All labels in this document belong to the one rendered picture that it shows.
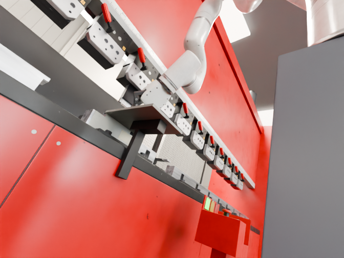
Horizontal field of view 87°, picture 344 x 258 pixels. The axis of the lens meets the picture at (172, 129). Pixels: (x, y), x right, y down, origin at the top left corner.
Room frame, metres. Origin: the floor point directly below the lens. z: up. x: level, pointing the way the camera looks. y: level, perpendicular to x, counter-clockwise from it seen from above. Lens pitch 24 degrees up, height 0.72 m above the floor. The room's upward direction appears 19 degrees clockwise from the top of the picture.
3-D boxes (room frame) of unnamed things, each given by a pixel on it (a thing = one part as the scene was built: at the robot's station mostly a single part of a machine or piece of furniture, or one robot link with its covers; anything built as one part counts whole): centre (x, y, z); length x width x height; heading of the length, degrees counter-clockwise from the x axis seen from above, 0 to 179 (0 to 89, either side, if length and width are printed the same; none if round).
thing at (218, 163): (1.45, -0.44, 1.26); 0.15 x 0.09 x 0.17; 137
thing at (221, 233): (0.84, -0.35, 0.75); 0.20 x 0.16 x 0.18; 141
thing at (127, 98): (0.74, 0.22, 1.13); 0.10 x 0.02 x 0.10; 137
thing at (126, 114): (0.64, 0.12, 1.00); 0.26 x 0.18 x 0.01; 47
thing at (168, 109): (0.87, 0.10, 1.26); 0.15 x 0.09 x 0.17; 137
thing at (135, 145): (0.61, 0.09, 0.88); 0.14 x 0.04 x 0.22; 47
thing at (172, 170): (1.67, -0.64, 0.92); 1.68 x 0.06 x 0.10; 137
